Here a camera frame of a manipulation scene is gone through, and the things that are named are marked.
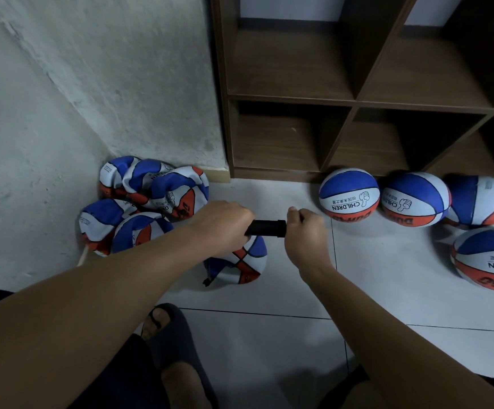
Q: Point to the person's left hand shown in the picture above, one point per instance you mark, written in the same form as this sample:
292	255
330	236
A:
220	227

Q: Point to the person's right hand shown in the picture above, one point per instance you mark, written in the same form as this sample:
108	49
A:
308	242

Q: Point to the black hand pump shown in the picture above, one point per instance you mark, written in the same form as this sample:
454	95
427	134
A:
267	228

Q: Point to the brown wooden cubby shelf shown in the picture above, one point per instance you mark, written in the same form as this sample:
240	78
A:
290	76

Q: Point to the person's left forearm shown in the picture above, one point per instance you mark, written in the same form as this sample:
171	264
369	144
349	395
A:
64	332

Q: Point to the person's right forearm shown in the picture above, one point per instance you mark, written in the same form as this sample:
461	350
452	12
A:
413	349

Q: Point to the person's left foot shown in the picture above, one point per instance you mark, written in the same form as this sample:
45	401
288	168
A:
186	386

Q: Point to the black sandal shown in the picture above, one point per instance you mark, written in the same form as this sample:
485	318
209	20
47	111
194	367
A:
336	387
177	336

